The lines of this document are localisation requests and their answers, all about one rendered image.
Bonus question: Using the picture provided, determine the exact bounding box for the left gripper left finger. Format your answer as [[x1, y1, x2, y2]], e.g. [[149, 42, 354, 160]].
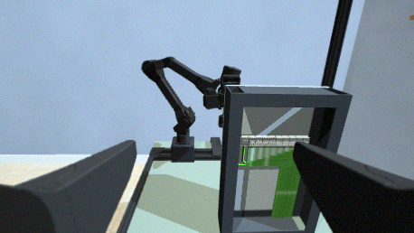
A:
[[0, 140, 137, 233]]

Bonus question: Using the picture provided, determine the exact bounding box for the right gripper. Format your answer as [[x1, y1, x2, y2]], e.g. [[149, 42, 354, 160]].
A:
[[218, 75, 240, 127]]

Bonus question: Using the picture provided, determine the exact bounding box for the white row of network jacks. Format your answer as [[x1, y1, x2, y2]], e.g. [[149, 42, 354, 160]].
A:
[[240, 135, 309, 145]]

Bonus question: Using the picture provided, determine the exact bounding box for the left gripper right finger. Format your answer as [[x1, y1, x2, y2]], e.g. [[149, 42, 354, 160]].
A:
[[293, 142, 414, 233]]

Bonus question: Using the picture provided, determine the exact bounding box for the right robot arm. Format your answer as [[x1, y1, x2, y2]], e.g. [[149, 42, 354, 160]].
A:
[[142, 57, 241, 144]]

